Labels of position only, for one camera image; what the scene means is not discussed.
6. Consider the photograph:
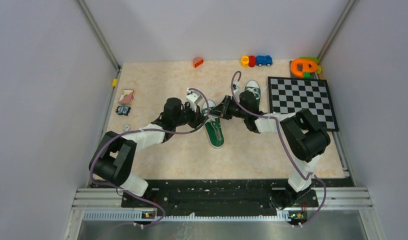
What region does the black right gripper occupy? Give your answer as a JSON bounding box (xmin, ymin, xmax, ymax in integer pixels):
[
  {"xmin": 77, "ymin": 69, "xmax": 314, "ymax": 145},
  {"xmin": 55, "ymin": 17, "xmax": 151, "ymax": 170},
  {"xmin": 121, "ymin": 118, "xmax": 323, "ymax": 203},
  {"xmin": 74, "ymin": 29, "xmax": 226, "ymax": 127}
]
[{"xmin": 209, "ymin": 95, "xmax": 249, "ymax": 120}]

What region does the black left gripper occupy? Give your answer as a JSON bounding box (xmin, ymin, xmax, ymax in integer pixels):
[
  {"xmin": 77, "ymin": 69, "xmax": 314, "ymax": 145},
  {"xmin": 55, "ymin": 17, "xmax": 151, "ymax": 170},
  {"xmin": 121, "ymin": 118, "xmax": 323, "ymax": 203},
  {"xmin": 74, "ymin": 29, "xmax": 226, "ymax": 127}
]
[{"xmin": 173, "ymin": 101, "xmax": 207, "ymax": 129}]

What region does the green canvas sneaker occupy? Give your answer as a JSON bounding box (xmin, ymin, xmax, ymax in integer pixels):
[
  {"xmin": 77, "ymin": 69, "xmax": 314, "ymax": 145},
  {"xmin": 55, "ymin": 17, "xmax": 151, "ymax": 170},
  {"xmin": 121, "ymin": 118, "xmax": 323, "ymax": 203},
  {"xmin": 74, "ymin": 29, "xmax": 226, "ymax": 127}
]
[
  {"xmin": 201, "ymin": 99, "xmax": 225, "ymax": 149},
  {"xmin": 244, "ymin": 79, "xmax": 266, "ymax": 107}
]

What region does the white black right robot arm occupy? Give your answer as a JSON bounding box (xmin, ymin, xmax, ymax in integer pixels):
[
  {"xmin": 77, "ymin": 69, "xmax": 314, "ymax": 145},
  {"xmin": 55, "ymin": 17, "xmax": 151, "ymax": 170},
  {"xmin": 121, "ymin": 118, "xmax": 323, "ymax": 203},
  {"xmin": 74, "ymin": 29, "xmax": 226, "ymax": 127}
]
[{"xmin": 209, "ymin": 92, "xmax": 331, "ymax": 206}]

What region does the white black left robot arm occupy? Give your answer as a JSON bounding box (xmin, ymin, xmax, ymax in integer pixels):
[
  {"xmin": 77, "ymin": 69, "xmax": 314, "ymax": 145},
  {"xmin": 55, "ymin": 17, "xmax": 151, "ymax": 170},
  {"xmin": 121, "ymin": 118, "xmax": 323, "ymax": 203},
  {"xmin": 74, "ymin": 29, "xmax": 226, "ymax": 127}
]
[{"xmin": 88, "ymin": 93, "xmax": 206, "ymax": 207}]

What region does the yellow toy block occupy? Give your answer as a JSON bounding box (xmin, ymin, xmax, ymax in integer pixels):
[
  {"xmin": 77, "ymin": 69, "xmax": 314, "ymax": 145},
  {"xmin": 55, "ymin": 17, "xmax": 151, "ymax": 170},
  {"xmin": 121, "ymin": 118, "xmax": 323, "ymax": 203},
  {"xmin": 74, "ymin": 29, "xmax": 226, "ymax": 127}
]
[{"xmin": 240, "ymin": 55, "xmax": 250, "ymax": 68}]

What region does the red toy block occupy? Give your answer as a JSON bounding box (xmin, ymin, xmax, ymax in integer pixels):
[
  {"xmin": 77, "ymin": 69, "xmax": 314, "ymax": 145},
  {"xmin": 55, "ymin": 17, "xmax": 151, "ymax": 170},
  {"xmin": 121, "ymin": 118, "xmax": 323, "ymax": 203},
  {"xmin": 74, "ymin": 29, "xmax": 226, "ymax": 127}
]
[{"xmin": 248, "ymin": 55, "xmax": 256, "ymax": 68}]

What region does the orange toy brick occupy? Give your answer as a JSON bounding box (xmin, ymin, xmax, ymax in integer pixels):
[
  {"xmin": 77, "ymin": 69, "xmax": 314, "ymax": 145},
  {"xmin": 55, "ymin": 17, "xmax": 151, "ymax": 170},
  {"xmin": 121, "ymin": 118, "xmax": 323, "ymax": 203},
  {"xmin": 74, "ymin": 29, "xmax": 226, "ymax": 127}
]
[{"xmin": 192, "ymin": 56, "xmax": 204, "ymax": 68}]

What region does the blue toy car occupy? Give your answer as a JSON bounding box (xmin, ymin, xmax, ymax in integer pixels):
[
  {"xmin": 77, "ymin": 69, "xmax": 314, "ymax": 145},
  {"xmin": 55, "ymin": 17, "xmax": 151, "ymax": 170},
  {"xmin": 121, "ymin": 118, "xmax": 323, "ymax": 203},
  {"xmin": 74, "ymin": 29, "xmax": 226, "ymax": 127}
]
[{"xmin": 255, "ymin": 55, "xmax": 273, "ymax": 67}]

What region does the black white chessboard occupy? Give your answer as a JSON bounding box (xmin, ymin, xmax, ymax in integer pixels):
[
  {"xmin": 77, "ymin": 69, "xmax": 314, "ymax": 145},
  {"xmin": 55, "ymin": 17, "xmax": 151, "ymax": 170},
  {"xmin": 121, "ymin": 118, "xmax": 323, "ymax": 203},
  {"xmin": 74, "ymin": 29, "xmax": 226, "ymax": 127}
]
[{"xmin": 267, "ymin": 76, "xmax": 339, "ymax": 132}]

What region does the small round white disc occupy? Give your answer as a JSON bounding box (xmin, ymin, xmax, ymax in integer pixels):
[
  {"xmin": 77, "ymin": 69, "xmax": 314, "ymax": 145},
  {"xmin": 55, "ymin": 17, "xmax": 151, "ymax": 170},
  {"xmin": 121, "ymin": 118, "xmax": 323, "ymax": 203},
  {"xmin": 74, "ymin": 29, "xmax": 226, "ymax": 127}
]
[{"xmin": 122, "ymin": 124, "xmax": 131, "ymax": 132}]

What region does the pink tangram puzzle box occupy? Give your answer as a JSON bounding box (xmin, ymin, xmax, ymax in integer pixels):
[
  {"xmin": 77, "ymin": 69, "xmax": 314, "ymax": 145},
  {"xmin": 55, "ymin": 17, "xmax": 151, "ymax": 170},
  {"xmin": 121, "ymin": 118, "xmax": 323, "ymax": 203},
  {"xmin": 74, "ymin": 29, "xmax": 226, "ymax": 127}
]
[{"xmin": 118, "ymin": 89, "xmax": 135, "ymax": 106}]

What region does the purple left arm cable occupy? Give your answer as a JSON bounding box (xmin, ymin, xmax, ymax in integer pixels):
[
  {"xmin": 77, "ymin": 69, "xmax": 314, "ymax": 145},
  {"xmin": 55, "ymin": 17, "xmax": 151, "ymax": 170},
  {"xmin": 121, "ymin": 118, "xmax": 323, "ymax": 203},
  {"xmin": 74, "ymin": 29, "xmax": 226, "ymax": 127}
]
[{"xmin": 88, "ymin": 87, "xmax": 212, "ymax": 229}]

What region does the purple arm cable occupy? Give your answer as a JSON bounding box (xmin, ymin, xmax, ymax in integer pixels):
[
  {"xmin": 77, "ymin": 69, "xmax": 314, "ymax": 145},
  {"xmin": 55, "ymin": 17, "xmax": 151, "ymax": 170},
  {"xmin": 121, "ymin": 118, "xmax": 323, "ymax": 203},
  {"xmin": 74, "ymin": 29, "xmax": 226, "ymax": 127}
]
[
  {"xmin": 231, "ymin": 70, "xmax": 327, "ymax": 228},
  {"xmin": 88, "ymin": 87, "xmax": 212, "ymax": 229}
]

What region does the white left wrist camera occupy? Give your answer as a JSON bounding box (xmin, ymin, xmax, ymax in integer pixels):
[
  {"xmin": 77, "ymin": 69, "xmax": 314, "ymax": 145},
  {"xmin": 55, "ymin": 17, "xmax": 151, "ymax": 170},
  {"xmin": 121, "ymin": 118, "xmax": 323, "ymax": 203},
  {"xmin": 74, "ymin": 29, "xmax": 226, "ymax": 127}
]
[{"xmin": 186, "ymin": 91, "xmax": 203, "ymax": 111}]

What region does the orange green ring toy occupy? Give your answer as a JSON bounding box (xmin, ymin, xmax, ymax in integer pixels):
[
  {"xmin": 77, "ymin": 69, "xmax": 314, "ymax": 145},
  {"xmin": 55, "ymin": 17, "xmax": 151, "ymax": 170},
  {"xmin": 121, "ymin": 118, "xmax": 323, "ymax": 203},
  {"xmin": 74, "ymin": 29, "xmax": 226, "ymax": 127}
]
[{"xmin": 289, "ymin": 57, "xmax": 322, "ymax": 79}]

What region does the yellow clip on frame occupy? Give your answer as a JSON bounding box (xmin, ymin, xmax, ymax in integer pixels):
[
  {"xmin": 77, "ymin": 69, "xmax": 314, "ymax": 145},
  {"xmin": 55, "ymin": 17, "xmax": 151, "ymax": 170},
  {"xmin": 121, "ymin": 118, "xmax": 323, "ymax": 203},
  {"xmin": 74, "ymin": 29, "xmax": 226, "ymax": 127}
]
[{"xmin": 111, "ymin": 78, "xmax": 118, "ymax": 88}]

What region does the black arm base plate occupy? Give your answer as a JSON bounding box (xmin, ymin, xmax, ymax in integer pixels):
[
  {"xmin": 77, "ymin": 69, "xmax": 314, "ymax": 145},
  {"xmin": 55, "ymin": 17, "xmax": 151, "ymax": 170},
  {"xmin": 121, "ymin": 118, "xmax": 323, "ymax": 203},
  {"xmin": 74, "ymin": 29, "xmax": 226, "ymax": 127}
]
[{"xmin": 92, "ymin": 178, "xmax": 354, "ymax": 219}]

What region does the aluminium frame rail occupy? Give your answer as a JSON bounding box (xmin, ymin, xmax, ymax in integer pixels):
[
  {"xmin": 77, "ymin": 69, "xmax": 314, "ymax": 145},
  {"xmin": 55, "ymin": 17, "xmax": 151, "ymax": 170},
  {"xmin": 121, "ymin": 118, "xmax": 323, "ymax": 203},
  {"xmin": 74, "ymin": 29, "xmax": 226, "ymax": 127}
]
[{"xmin": 64, "ymin": 185, "xmax": 384, "ymax": 240}]

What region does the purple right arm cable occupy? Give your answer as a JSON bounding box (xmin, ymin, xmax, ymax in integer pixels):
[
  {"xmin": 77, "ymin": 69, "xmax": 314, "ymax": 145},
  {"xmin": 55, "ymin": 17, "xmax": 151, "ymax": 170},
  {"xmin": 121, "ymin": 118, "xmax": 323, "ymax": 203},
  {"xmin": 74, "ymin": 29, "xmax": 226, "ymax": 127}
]
[{"xmin": 231, "ymin": 70, "xmax": 327, "ymax": 228}]

